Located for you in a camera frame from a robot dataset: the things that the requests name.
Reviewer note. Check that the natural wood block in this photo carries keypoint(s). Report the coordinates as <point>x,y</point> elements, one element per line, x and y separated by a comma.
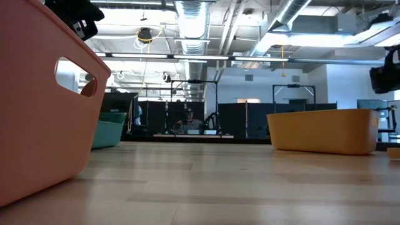
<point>393,153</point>

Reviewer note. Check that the yellow plastic bin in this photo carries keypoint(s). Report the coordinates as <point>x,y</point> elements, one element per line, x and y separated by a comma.
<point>325,131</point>

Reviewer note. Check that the salmon orange plastic bin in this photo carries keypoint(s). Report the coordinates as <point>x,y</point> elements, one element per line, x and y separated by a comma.
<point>37,131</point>

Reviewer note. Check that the black gantry stand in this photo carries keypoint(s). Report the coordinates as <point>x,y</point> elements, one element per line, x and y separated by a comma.
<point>293,85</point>
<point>193,81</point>

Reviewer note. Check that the teal plastic bin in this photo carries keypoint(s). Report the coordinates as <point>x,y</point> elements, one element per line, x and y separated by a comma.
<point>109,134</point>

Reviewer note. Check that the overhead light bar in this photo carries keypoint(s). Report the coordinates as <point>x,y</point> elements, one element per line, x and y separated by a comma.
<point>200,57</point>

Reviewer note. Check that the black partition panel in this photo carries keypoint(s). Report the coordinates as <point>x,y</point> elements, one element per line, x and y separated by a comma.
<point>250,118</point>
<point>156,122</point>

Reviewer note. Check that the background wooden table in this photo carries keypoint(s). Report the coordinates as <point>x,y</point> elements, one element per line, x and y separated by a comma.
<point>162,136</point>

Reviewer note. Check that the person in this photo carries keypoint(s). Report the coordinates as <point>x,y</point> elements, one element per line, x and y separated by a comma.
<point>188,125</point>

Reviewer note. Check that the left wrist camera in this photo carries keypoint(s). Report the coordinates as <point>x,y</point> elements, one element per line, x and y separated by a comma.
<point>84,29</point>

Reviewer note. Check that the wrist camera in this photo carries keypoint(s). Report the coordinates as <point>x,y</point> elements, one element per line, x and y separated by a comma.
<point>386,81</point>
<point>84,29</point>

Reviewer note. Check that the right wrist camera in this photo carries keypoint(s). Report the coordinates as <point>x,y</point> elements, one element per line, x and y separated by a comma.
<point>386,81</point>

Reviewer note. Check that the ribbed silver air duct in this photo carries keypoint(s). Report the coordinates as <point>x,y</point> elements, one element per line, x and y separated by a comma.
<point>191,25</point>

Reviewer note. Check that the black aluminium table frame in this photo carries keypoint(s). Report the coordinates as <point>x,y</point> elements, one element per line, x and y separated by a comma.
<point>175,140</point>

